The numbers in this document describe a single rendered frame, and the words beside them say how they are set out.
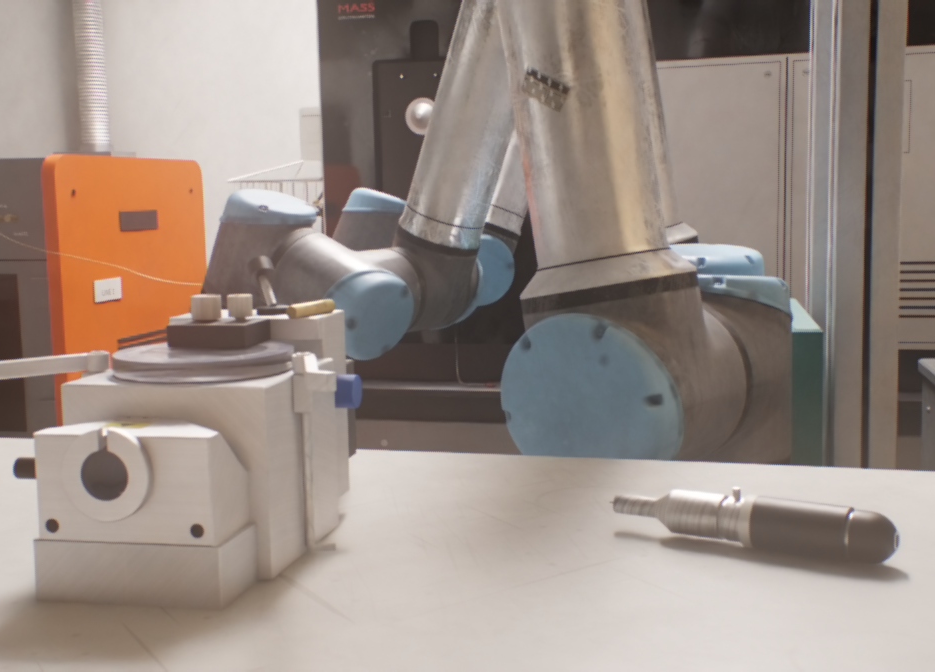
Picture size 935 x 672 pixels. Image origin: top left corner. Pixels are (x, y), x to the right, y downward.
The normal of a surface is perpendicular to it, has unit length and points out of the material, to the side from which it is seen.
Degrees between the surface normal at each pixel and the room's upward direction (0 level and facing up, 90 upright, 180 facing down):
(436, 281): 75
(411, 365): 90
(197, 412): 90
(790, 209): 90
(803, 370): 90
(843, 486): 0
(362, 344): 114
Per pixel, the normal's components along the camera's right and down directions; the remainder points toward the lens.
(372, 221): 0.00, 0.00
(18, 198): -0.26, 0.12
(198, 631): -0.02, -0.99
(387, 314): 0.70, 0.47
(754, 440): 0.34, 0.11
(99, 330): 0.96, 0.01
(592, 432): -0.55, 0.19
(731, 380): 0.82, -0.04
